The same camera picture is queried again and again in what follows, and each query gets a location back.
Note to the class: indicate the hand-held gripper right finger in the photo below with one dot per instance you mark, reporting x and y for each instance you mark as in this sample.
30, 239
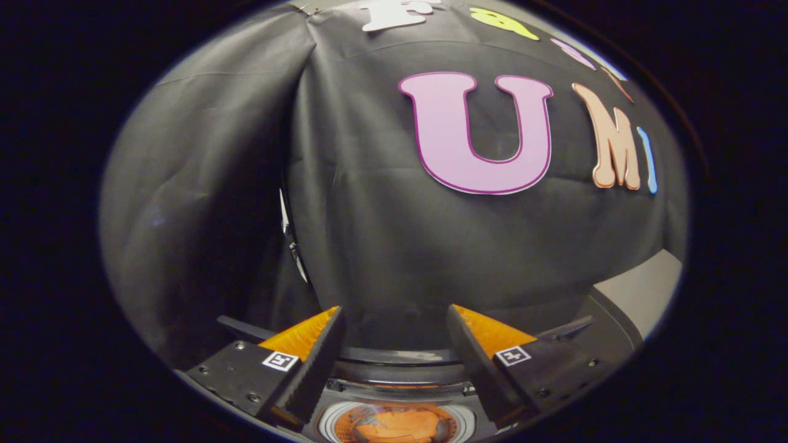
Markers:
477, 363

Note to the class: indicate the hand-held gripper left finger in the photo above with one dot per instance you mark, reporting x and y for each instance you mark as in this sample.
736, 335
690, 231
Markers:
317, 369

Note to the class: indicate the yellow shirt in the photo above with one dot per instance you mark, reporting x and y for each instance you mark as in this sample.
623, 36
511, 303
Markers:
394, 427

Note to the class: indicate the black backdrop cloth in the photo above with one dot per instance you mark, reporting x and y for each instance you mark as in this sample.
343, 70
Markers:
369, 234

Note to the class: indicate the white cabinet with dark top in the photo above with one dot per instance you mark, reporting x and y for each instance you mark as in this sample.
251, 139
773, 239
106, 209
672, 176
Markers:
646, 289

